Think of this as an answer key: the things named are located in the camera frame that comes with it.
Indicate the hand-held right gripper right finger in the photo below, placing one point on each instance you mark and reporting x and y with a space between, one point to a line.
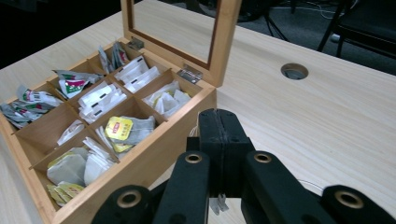
236 146

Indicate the pile of white paper packets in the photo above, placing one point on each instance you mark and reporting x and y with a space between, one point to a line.
99 98

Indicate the pile of grey foil packets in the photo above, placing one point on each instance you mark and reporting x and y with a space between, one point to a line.
73 84

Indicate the black folding chair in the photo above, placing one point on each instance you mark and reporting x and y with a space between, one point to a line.
367 25

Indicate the wooden tea box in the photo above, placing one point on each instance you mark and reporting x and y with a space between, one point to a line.
140 174

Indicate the pile of loose tea bags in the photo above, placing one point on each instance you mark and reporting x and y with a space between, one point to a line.
127 129

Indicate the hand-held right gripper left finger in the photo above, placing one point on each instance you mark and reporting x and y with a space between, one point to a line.
210 140

